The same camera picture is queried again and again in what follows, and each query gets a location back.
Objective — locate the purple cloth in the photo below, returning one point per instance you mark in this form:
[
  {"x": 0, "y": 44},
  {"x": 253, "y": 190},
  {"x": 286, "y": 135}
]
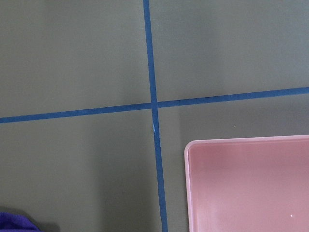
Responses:
[{"x": 16, "y": 223}]

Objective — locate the pink plastic bin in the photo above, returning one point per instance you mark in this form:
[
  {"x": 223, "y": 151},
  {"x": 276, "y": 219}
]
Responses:
[{"x": 248, "y": 184}]

